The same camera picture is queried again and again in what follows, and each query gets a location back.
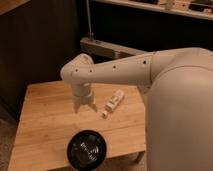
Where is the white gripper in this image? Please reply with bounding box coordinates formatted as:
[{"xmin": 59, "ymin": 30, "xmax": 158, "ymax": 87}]
[{"xmin": 72, "ymin": 83, "xmax": 98, "ymax": 114}]

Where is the light wooden beam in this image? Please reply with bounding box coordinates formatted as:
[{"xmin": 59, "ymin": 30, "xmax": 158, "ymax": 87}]
[{"xmin": 80, "ymin": 37, "xmax": 144, "ymax": 59}]

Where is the wooden table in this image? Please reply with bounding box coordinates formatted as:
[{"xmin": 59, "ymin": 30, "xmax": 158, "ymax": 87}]
[{"xmin": 8, "ymin": 81, "xmax": 146, "ymax": 171}]

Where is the black ceramic bowl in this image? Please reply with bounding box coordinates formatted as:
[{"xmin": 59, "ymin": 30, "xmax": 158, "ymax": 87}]
[{"xmin": 66, "ymin": 130, "xmax": 107, "ymax": 171}]

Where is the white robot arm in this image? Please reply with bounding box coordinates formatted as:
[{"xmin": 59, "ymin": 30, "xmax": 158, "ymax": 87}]
[{"xmin": 60, "ymin": 47, "xmax": 213, "ymax": 171}]

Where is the dark cabinet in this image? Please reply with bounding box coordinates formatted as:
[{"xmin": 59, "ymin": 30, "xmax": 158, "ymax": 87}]
[{"xmin": 0, "ymin": 0, "xmax": 79, "ymax": 121}]

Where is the metal vertical pole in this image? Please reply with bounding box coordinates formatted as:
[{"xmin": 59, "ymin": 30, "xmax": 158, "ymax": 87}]
[{"xmin": 86, "ymin": 0, "xmax": 94, "ymax": 40}]

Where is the wooden shelf with items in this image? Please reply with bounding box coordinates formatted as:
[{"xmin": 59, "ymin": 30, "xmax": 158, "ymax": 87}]
[{"xmin": 94, "ymin": 0, "xmax": 213, "ymax": 21}]

